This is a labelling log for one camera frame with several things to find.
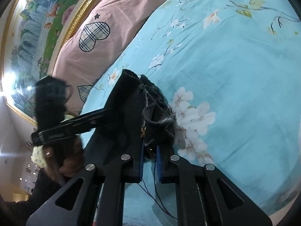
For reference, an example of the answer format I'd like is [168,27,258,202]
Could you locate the light blue floral bedsheet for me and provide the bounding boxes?
[82,0,300,215]

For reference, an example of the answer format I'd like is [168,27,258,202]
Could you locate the yellow cartoon print pillow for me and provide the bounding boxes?
[31,146,46,168]

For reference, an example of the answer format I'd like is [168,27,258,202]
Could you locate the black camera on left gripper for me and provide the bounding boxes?
[35,76,74,132]

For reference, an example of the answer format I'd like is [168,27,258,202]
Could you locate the gold framed landscape painting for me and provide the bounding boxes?
[1,0,99,123]

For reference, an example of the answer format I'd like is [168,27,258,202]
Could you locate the pink quilt with plaid hearts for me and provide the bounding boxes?
[52,0,167,115]

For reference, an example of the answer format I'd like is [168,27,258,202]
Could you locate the person's left hand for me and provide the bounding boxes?
[42,136,85,183]

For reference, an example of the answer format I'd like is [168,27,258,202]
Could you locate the left forearm in black sleeve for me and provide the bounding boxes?
[4,168,71,226]

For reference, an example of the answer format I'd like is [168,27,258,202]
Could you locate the black pants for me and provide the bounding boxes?
[84,69,176,166]

